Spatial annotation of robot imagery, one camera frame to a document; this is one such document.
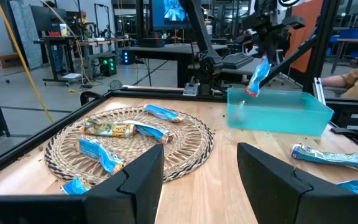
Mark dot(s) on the black computer keyboard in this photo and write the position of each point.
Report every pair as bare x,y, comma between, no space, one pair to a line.
236,60

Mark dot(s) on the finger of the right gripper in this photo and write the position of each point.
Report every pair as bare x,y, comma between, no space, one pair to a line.
262,49
272,51

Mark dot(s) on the green crunchy granola bar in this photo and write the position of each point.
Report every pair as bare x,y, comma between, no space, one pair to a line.
107,129

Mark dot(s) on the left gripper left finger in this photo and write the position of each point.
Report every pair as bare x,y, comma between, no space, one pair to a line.
135,193

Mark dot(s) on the blue and red granola bar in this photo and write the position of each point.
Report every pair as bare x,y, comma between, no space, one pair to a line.
258,77
75,186

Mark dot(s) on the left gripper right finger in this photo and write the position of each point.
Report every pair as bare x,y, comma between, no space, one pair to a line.
275,193

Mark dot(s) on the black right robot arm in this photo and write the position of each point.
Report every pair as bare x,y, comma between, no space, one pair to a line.
202,37

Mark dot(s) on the monitor with blue screen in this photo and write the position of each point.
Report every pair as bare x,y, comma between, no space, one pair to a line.
169,14

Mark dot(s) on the silver metal bracket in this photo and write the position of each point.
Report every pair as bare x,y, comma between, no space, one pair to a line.
319,90

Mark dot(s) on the computer with green lights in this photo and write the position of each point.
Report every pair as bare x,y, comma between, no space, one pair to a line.
108,64

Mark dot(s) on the orange panel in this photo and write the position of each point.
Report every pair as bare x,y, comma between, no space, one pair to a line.
303,31

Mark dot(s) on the teal plastic bin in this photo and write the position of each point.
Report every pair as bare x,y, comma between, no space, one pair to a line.
278,118

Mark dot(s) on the blue oatmeal raisin bar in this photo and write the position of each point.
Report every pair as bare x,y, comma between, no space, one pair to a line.
331,157
357,187

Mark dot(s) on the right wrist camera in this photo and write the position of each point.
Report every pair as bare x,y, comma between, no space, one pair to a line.
294,22

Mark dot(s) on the round woven placemat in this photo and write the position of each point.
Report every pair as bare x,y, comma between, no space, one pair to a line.
182,146

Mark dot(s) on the silver and blue granola bar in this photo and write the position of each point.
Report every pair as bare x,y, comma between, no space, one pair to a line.
154,132

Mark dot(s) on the silver green granola bar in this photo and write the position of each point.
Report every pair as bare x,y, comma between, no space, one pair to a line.
238,113

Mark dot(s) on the grey desk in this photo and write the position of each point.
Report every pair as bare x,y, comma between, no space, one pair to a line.
166,49
253,70

